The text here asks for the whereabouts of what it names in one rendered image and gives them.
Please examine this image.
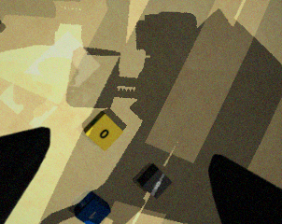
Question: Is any black block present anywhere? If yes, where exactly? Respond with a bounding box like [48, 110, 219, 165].
[137, 164, 172, 199]

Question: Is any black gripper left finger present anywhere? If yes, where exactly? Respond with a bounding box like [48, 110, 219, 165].
[0, 127, 51, 224]

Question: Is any yellow block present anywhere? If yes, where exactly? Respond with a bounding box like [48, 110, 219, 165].
[84, 111, 123, 151]

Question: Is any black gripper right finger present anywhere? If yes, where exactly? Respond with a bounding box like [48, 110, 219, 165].
[208, 154, 282, 224]

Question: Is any dark blue block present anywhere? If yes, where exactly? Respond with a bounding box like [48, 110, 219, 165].
[74, 192, 111, 224]

